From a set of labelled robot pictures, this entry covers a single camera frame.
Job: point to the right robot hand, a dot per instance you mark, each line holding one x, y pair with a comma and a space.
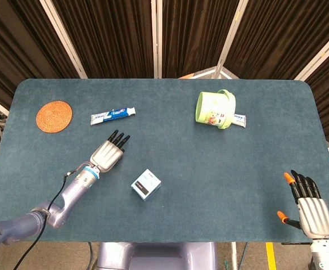
313, 213

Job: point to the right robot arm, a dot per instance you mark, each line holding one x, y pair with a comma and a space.
326, 254

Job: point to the green plastic cup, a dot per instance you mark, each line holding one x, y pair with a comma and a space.
213, 110

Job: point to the blue white toothpaste tube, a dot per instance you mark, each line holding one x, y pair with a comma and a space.
112, 114

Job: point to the round woven orange coaster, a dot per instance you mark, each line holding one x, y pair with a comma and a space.
54, 116

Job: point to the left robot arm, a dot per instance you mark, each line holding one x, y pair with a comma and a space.
60, 204

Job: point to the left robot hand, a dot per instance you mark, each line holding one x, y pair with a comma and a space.
109, 153

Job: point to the white blue toothpaste box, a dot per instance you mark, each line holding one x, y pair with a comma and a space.
240, 120

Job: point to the light blue small box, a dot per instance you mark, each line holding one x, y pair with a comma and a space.
146, 184

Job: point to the folding screen with dark curtains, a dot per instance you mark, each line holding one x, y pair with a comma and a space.
164, 36

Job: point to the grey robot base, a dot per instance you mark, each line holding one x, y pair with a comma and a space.
155, 256

